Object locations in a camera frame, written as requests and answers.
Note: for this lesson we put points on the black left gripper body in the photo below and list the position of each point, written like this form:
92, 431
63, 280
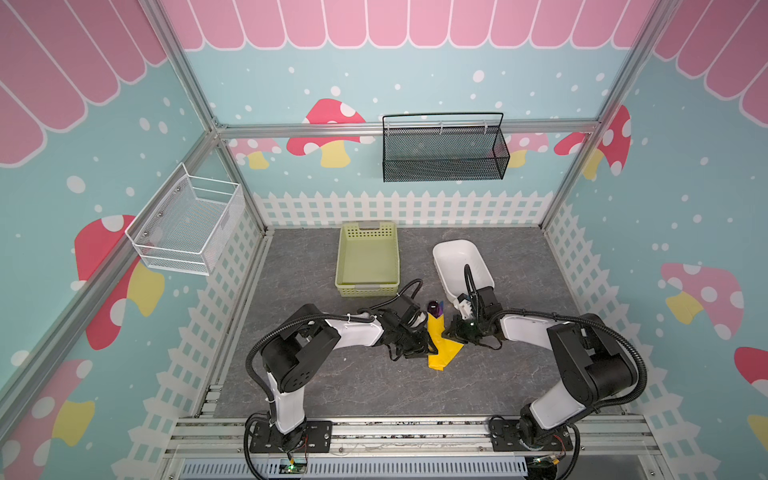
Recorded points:
411, 344

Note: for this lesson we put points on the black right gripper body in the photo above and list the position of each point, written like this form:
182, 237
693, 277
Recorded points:
459, 328

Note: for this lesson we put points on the purple spoon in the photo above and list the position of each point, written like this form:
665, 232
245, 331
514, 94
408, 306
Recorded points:
435, 309

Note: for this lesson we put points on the yellow paper napkin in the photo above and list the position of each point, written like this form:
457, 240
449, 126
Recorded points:
447, 350

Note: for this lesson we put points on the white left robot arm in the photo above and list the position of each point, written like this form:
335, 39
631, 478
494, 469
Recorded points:
285, 360

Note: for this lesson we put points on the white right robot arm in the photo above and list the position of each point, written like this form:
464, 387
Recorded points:
598, 367

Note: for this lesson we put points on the white plastic tub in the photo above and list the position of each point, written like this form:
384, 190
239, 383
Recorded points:
450, 259

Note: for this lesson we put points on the green perforated plastic basket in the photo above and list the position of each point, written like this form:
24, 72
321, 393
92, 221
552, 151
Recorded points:
368, 261

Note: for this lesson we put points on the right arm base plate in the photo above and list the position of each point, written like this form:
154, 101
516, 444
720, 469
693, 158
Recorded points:
515, 434

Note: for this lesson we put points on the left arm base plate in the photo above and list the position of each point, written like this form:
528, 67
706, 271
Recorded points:
309, 437

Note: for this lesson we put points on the black mesh wall basket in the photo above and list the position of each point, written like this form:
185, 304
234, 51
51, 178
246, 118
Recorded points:
441, 147

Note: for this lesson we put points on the white wire wall basket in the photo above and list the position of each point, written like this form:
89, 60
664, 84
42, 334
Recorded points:
188, 223

